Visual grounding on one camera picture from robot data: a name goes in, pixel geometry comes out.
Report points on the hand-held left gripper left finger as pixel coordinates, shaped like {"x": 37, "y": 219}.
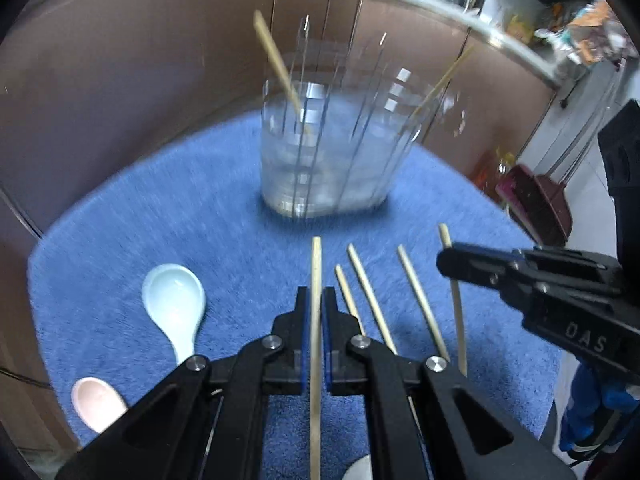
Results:
{"x": 303, "y": 345}

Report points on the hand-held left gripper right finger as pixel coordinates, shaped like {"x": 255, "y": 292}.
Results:
{"x": 330, "y": 345}

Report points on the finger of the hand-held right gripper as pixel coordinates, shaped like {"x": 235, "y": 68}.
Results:
{"x": 470, "y": 262}

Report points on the wooden chopstick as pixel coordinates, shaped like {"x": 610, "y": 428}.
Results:
{"x": 420, "y": 295}
{"x": 275, "y": 55}
{"x": 370, "y": 300}
{"x": 345, "y": 290}
{"x": 445, "y": 77}
{"x": 459, "y": 320}
{"x": 316, "y": 270}

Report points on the white ceramic spoon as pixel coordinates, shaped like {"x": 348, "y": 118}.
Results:
{"x": 360, "y": 469}

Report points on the light blue ceramic spoon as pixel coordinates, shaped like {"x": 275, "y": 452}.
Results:
{"x": 172, "y": 295}

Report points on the clear plastic utensil holder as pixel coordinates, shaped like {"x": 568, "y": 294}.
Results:
{"x": 340, "y": 170}

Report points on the pink ceramic spoon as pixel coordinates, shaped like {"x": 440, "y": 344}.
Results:
{"x": 95, "y": 402}

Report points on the person's right hand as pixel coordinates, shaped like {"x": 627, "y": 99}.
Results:
{"x": 600, "y": 400}

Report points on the maroon dustpan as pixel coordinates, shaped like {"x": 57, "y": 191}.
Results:
{"x": 537, "y": 205}

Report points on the orange liquid bottle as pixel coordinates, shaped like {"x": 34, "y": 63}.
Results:
{"x": 495, "y": 167}

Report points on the blue fluffy towel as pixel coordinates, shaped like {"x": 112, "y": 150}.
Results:
{"x": 225, "y": 240}

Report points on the cluttered storage shelf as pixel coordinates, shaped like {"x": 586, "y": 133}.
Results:
{"x": 575, "y": 20}

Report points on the brown cabinet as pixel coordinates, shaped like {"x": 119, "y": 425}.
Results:
{"x": 150, "y": 60}

